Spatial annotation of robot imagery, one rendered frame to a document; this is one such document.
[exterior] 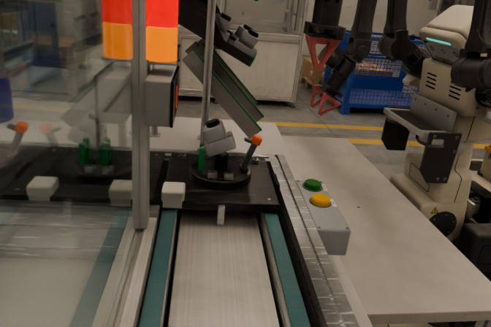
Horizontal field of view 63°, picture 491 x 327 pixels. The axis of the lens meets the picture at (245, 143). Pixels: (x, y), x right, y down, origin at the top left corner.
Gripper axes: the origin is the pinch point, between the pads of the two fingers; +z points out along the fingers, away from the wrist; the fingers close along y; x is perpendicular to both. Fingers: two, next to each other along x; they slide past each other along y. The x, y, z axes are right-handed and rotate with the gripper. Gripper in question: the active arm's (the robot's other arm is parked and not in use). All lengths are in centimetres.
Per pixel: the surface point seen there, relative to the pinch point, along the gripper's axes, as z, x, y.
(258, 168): 25.8, -10.6, 0.2
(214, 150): 18.7, -21.7, 7.3
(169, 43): -5.9, -30.2, 26.2
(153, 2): -11.4, -32.6, 26.6
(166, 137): 37, -37, -46
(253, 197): 25.8, -13.0, 14.4
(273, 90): 102, 61, -400
